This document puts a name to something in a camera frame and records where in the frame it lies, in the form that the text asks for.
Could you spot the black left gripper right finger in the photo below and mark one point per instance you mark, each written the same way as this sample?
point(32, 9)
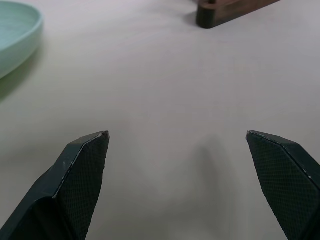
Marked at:
point(282, 180)

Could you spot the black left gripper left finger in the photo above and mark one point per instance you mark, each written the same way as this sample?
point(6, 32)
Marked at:
point(75, 185)

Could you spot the green plate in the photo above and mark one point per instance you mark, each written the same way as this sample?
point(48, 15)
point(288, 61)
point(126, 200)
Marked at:
point(15, 35)

